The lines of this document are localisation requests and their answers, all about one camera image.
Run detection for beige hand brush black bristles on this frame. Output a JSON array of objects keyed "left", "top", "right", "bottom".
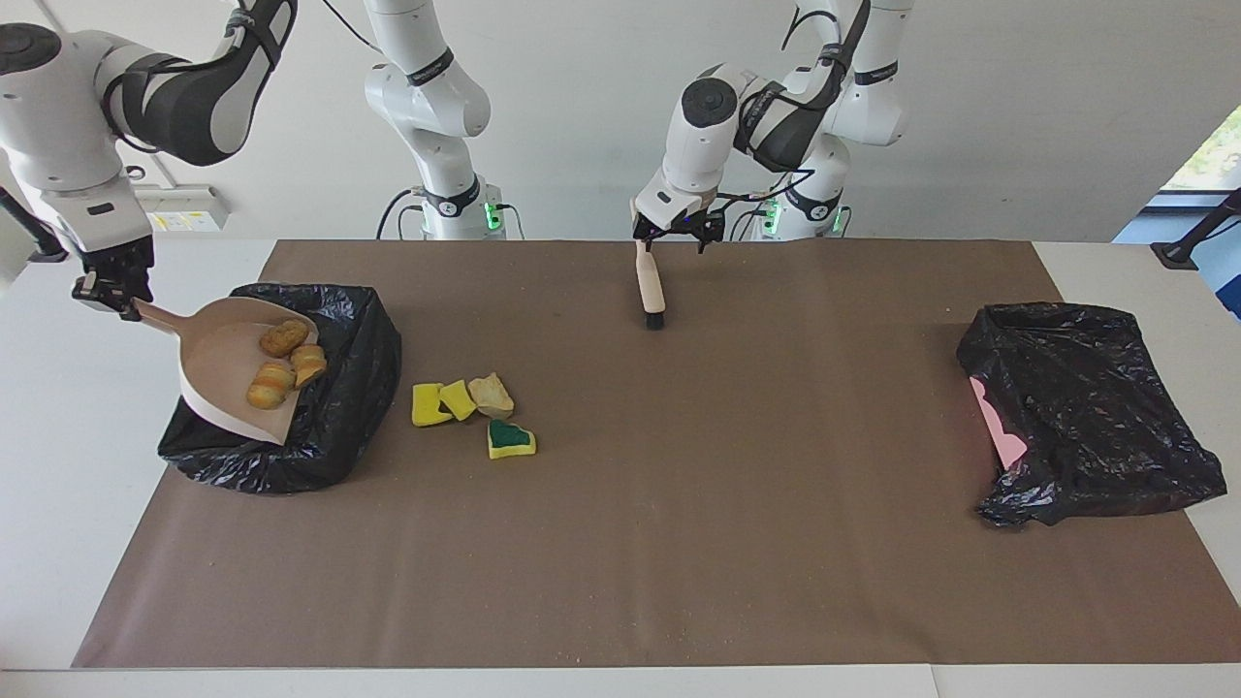
[{"left": 634, "top": 240, "right": 668, "bottom": 332}]

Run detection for pale pink plastic dustpan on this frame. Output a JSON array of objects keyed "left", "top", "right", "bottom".
[{"left": 131, "top": 296, "right": 321, "bottom": 447}]

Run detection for brown oval bread roll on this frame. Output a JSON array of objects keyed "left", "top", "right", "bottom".
[{"left": 259, "top": 319, "right": 311, "bottom": 359}]

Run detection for golden croissant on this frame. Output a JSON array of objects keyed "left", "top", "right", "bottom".
[
  {"left": 246, "top": 360, "right": 297, "bottom": 411},
  {"left": 290, "top": 344, "right": 329, "bottom": 389}
]

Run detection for beige sponge chunk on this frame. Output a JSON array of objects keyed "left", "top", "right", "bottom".
[{"left": 467, "top": 372, "right": 516, "bottom": 419}]

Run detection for green and yellow sponge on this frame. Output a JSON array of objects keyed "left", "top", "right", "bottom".
[{"left": 487, "top": 418, "right": 537, "bottom": 460}]

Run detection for large yellow sponge piece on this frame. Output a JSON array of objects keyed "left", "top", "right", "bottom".
[{"left": 411, "top": 383, "right": 454, "bottom": 428}]

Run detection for black bag lined box bin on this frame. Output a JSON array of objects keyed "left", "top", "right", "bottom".
[{"left": 158, "top": 283, "right": 403, "bottom": 495}]

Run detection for pink plastic bin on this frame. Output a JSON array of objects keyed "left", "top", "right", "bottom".
[{"left": 970, "top": 376, "right": 1029, "bottom": 471}]

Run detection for crumpled black trash bag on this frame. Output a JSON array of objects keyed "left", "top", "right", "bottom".
[{"left": 956, "top": 301, "right": 1228, "bottom": 528}]

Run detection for brown paper table mat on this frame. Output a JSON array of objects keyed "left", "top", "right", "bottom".
[{"left": 71, "top": 239, "right": 1241, "bottom": 670}]

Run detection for window with greenery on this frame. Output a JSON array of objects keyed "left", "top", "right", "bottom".
[{"left": 1159, "top": 102, "right": 1241, "bottom": 195}]

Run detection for black left base cable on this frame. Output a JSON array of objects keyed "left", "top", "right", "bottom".
[{"left": 727, "top": 199, "right": 777, "bottom": 241}]

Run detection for black base cable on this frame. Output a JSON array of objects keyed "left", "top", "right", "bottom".
[
  {"left": 376, "top": 187, "right": 428, "bottom": 241},
  {"left": 727, "top": 199, "right": 777, "bottom": 241}
]

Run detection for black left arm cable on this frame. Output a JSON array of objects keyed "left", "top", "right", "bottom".
[{"left": 713, "top": 0, "right": 854, "bottom": 206}]

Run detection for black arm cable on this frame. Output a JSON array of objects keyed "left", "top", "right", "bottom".
[
  {"left": 713, "top": 0, "right": 854, "bottom": 206},
  {"left": 320, "top": 0, "right": 381, "bottom": 55}
]

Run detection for white wall socket box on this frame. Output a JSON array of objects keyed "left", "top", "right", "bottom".
[{"left": 131, "top": 184, "right": 231, "bottom": 234}]

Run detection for black right base cable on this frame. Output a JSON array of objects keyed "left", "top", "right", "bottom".
[{"left": 376, "top": 187, "right": 428, "bottom": 241}]

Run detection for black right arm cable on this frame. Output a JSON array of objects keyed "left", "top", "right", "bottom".
[{"left": 320, "top": 0, "right": 381, "bottom": 55}]

